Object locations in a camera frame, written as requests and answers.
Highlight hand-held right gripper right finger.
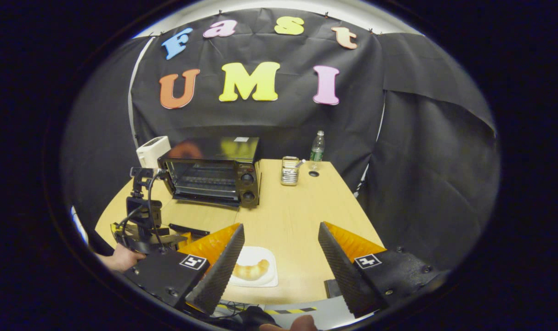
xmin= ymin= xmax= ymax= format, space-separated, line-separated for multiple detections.
xmin=318 ymin=222 xmax=447 ymax=319

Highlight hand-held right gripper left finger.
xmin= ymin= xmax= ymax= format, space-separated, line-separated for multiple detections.
xmin=122 ymin=223 xmax=246 ymax=316

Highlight black electric oven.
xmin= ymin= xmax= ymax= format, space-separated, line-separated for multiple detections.
xmin=158 ymin=136 xmax=262 ymax=237

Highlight white square plate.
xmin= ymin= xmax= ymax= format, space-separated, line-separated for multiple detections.
xmin=228 ymin=246 xmax=279 ymax=288

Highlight black yellow striped tape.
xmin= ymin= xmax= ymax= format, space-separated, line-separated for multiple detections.
xmin=264 ymin=307 xmax=317 ymax=316

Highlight white toaster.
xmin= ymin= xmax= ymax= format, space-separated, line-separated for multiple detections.
xmin=136 ymin=136 xmax=171 ymax=169

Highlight clear water bottle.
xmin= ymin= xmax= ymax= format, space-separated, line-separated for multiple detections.
xmin=309 ymin=130 xmax=326 ymax=162

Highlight black backdrop cloth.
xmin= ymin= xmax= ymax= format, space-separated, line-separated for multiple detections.
xmin=61 ymin=8 xmax=500 ymax=272

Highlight black floor cables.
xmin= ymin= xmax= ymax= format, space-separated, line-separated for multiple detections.
xmin=215 ymin=301 xmax=261 ymax=318

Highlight metal wire holder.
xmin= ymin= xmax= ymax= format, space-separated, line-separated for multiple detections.
xmin=280 ymin=156 xmax=301 ymax=186

